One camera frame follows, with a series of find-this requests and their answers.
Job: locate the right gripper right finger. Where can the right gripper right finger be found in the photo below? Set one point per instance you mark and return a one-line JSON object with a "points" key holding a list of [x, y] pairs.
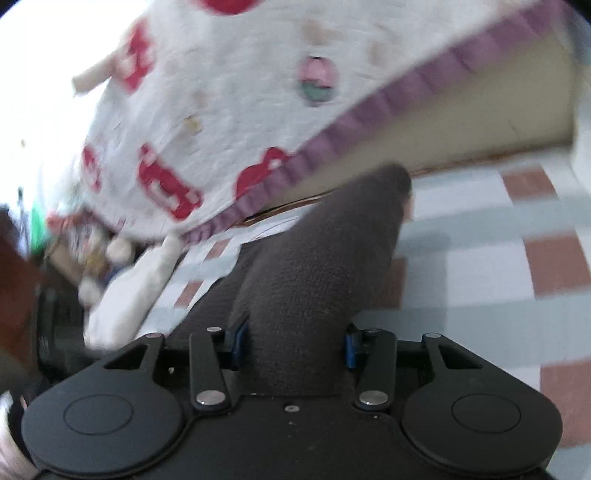
{"points": [[354, 345]]}

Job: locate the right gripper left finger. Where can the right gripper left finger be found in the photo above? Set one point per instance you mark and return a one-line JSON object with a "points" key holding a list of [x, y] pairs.
{"points": [[236, 345]]}

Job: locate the dark brown knit sweater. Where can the dark brown knit sweater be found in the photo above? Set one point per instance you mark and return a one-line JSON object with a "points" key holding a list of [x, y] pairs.
{"points": [[298, 290]]}

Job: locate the folded cream white garment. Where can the folded cream white garment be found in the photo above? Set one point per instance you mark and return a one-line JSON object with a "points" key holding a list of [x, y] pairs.
{"points": [[121, 309]]}

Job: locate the grey bunny plush toy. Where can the grey bunny plush toy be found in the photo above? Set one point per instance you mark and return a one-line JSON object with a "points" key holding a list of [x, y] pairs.
{"points": [[86, 254]]}

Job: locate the brown wooden cabinet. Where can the brown wooden cabinet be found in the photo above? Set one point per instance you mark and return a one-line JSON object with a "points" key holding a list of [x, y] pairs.
{"points": [[19, 279]]}

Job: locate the white red bear quilt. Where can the white red bear quilt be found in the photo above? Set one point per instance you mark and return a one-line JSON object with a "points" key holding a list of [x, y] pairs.
{"points": [[212, 107]]}

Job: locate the beige bed base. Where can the beige bed base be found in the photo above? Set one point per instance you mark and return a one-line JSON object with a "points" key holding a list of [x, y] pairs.
{"points": [[522, 103]]}

